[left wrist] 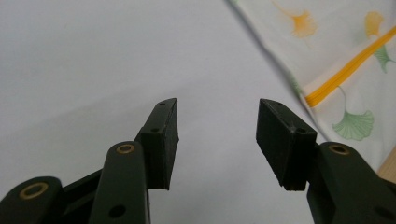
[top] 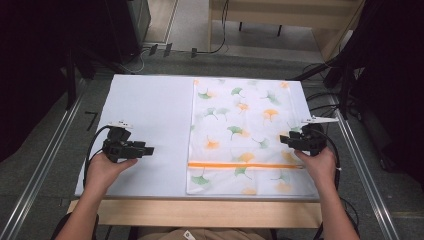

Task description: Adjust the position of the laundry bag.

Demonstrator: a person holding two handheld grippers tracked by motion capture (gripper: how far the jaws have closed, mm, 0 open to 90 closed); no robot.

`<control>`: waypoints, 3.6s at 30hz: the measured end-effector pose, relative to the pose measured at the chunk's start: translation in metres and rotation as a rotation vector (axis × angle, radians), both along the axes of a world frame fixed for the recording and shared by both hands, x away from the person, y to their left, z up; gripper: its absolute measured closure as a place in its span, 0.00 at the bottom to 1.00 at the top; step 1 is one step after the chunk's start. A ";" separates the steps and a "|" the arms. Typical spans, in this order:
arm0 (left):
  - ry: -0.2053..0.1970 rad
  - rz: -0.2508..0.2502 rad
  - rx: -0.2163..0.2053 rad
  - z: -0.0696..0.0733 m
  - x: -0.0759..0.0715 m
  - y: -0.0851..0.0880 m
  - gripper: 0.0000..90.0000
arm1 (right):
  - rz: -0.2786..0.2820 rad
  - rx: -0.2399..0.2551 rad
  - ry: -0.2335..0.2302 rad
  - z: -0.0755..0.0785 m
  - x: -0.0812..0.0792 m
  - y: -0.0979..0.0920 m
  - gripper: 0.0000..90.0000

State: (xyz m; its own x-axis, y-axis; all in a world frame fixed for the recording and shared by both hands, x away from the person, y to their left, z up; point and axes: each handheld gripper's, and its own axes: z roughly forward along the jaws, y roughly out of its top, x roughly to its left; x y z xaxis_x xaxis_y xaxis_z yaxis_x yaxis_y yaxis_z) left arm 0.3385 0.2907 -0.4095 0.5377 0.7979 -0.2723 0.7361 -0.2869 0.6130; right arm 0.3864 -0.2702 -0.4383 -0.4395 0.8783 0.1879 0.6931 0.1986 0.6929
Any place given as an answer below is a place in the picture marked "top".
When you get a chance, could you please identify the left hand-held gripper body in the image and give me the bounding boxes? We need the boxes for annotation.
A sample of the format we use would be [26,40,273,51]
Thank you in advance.
[101,121,148,164]

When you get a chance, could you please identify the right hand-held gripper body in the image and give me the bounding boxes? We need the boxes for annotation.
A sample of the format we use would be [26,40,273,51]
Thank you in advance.
[289,115,340,157]

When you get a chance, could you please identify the white leaf-print mesh laundry bag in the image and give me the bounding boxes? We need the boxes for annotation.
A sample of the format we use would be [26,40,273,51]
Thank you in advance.
[185,77,318,197]

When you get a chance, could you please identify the person's left hand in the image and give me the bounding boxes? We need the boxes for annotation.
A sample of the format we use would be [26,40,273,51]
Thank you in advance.
[83,152,139,198]

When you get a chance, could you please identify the person's right hand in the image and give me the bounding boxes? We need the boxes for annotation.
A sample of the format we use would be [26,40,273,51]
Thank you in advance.
[293,145,338,198]

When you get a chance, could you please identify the white table cover sheet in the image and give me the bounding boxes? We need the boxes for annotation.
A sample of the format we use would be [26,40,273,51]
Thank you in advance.
[74,73,322,202]

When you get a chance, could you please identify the black metal stand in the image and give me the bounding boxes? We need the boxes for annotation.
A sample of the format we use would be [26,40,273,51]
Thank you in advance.
[64,46,101,112]
[288,49,359,121]

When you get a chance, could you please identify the light wooden table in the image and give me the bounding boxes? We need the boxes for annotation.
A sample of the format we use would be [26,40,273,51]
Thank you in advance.
[67,198,324,230]

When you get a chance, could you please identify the person's beige trousers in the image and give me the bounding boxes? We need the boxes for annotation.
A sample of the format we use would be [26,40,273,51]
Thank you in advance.
[137,227,276,240]

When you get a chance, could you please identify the black cabinet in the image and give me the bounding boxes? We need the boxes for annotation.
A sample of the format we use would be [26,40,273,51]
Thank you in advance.
[105,0,152,65]

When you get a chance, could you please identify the light wooden bench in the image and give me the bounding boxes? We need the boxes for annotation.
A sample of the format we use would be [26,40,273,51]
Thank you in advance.
[207,0,366,63]

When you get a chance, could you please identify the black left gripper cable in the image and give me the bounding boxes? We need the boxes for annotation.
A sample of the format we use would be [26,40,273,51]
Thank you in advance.
[82,125,114,188]

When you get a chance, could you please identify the bundle of black floor cables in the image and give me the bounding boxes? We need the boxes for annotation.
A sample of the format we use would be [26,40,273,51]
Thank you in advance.
[301,61,363,123]

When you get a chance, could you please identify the aluminium floor rail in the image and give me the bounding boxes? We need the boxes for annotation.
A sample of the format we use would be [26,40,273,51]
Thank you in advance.
[0,78,88,240]
[328,94,401,240]

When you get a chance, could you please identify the black floor cable with plug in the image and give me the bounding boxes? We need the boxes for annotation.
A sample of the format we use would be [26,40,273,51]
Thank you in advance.
[190,0,232,59]

